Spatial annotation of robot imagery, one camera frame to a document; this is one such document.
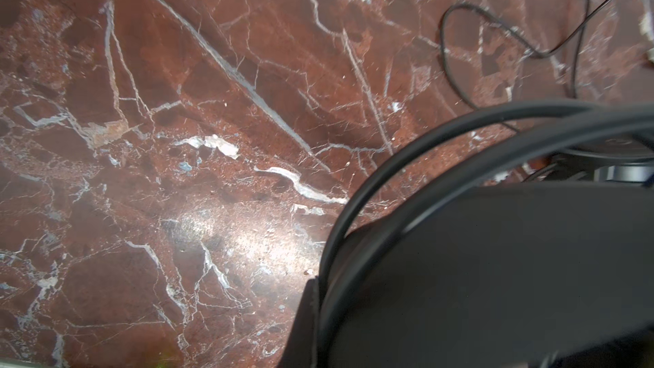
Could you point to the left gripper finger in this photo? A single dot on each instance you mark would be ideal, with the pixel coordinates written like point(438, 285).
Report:
point(301, 349)

